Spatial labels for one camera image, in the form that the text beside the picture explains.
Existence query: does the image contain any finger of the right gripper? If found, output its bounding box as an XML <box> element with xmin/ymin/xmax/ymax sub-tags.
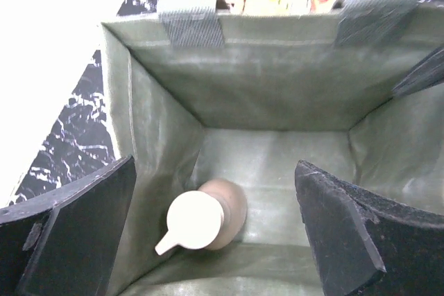
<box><xmin>393</xmin><ymin>45</ymin><xmax>444</xmax><ymax>97</ymax></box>

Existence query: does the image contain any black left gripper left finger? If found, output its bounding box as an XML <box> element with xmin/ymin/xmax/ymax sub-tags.
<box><xmin>1</xmin><ymin>156</ymin><xmax>136</xmax><ymax>295</ymax></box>

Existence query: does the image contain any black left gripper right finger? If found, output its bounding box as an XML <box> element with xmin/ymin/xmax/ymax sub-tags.
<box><xmin>295</xmin><ymin>160</ymin><xmax>443</xmax><ymax>295</ymax></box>

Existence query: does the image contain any beige pump lotion bottle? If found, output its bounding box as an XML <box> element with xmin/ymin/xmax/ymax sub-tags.
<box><xmin>155</xmin><ymin>179</ymin><xmax>248</xmax><ymax>255</ymax></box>

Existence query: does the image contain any olive green canvas bag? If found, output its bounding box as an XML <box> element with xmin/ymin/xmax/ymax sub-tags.
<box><xmin>102</xmin><ymin>0</ymin><xmax>443</xmax><ymax>295</ymax></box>

